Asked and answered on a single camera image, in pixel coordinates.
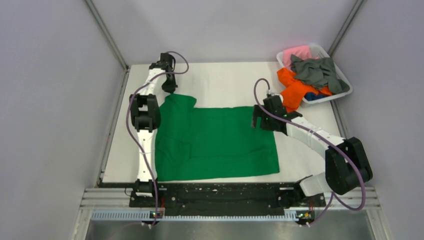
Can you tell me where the green t shirt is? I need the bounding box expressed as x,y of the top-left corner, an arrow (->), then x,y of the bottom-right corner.
155,94 -> 280,182

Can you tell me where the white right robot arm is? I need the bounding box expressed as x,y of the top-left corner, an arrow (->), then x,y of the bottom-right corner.
251,94 -> 373,211

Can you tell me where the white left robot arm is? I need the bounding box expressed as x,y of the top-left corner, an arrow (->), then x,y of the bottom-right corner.
126,51 -> 178,208

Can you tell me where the orange t shirt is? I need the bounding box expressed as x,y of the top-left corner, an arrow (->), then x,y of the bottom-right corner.
277,67 -> 333,113

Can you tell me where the blue t shirt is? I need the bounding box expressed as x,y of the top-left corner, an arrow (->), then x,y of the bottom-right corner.
304,92 -> 328,101

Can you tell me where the grey t shirt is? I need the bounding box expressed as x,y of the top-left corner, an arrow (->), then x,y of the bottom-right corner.
290,54 -> 351,95

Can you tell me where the pink t shirt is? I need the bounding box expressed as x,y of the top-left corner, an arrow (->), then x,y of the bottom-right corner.
282,45 -> 313,70

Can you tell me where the white plastic laundry bin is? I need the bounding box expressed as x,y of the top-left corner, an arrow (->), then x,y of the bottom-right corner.
276,44 -> 353,106

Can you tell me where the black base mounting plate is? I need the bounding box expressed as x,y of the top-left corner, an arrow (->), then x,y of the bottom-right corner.
129,182 -> 326,217

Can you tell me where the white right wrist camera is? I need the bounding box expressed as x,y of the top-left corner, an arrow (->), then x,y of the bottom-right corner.
266,89 -> 273,98

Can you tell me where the aluminium frame rail left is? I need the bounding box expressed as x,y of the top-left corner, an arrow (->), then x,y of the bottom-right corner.
84,0 -> 129,188

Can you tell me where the aluminium frame rail right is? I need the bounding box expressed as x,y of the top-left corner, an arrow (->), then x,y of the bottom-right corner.
327,0 -> 367,186

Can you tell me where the white slotted cable duct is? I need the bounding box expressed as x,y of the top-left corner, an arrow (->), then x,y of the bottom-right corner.
91,209 -> 300,222

